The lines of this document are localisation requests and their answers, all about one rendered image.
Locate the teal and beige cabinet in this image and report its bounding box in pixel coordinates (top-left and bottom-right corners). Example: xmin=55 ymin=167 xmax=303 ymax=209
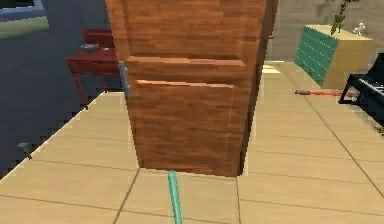
xmin=294 ymin=24 xmax=374 ymax=90

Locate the grey door handle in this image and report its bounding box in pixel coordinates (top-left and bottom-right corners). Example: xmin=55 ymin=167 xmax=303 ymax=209
xmin=117 ymin=60 xmax=131 ymax=100

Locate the brown wooden room door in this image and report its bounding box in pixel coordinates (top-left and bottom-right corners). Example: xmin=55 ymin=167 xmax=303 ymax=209
xmin=105 ymin=0 xmax=280 ymax=178

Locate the grey object on table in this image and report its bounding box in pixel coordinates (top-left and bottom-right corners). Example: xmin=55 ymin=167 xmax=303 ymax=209
xmin=80 ymin=43 xmax=100 ymax=53

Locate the dark red wooden table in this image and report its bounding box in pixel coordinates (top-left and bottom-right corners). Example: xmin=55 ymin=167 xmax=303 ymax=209
xmin=65 ymin=27 xmax=122 ymax=110

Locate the green house plant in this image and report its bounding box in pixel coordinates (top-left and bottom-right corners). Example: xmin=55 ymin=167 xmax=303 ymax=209
xmin=329 ymin=0 xmax=361 ymax=36

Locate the teal stick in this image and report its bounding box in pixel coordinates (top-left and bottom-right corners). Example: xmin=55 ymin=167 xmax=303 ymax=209
xmin=167 ymin=169 xmax=184 ymax=224

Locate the window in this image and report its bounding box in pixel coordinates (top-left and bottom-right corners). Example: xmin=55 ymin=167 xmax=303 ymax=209
xmin=0 ymin=0 xmax=50 ymax=40

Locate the red stick with grey head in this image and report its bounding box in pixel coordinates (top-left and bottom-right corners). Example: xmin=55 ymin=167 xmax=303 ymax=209
xmin=294 ymin=89 xmax=359 ymax=98

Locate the small white figurine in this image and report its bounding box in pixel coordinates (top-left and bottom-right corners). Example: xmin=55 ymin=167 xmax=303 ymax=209
xmin=352 ymin=22 xmax=367 ymax=37

